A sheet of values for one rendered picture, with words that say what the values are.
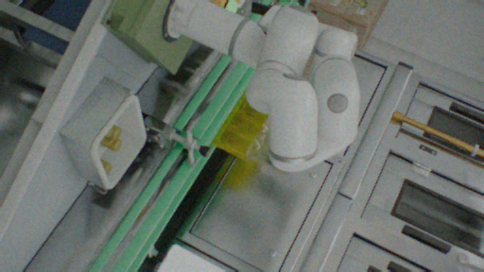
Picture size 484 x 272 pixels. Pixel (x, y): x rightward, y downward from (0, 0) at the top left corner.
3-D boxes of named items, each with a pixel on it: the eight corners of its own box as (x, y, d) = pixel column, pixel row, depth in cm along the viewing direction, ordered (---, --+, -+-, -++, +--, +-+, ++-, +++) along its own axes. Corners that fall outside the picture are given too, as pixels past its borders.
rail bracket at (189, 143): (166, 156, 146) (206, 176, 144) (161, 124, 132) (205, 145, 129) (172, 147, 148) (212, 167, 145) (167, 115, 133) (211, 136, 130)
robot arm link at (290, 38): (240, 99, 104) (267, 23, 96) (260, 60, 125) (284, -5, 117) (286, 116, 104) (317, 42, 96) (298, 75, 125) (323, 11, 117)
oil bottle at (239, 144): (190, 134, 158) (254, 165, 154) (189, 124, 153) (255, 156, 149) (199, 120, 161) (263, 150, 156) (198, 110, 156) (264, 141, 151)
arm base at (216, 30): (154, 29, 116) (216, 58, 113) (178, -25, 114) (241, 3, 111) (179, 40, 131) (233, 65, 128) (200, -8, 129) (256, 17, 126)
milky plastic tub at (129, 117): (81, 178, 134) (110, 193, 132) (59, 132, 115) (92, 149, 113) (120, 127, 142) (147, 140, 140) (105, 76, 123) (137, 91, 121)
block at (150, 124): (144, 143, 146) (165, 153, 145) (140, 124, 138) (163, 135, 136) (151, 132, 148) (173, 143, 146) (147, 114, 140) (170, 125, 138)
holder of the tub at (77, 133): (85, 185, 139) (110, 198, 137) (58, 131, 115) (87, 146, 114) (122, 136, 147) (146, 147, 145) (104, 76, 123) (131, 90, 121)
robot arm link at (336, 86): (274, 57, 106) (274, 126, 112) (266, 98, 87) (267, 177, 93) (357, 59, 104) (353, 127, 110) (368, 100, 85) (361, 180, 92)
